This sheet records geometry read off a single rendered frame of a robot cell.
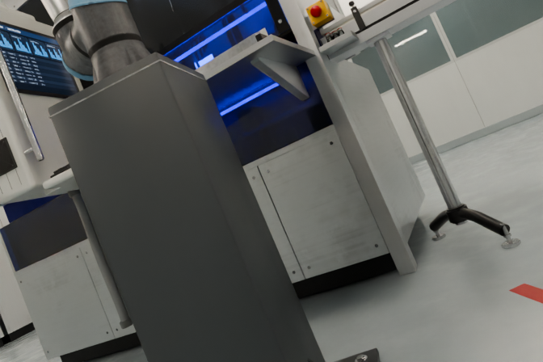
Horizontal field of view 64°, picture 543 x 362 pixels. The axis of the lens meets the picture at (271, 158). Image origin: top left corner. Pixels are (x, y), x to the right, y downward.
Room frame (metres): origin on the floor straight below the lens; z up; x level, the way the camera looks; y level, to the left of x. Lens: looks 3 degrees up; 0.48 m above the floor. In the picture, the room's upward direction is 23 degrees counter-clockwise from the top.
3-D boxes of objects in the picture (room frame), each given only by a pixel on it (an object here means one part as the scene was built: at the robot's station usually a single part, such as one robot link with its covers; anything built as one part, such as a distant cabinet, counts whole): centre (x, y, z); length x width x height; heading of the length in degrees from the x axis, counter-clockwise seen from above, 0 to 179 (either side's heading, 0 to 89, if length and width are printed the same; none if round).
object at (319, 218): (2.45, 0.43, 0.44); 2.06 x 1.00 x 0.88; 66
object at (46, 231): (2.00, 0.65, 0.73); 1.98 x 0.01 x 0.25; 66
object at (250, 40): (1.47, -0.05, 0.90); 0.34 x 0.26 x 0.04; 156
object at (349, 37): (1.61, -0.41, 0.87); 0.14 x 0.13 x 0.02; 156
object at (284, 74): (1.47, -0.14, 0.80); 0.34 x 0.03 x 0.13; 156
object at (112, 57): (0.91, 0.21, 0.84); 0.15 x 0.15 x 0.10
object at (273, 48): (1.58, 0.08, 0.87); 0.70 x 0.48 x 0.02; 66
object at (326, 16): (1.58, -0.38, 1.00); 0.08 x 0.07 x 0.07; 156
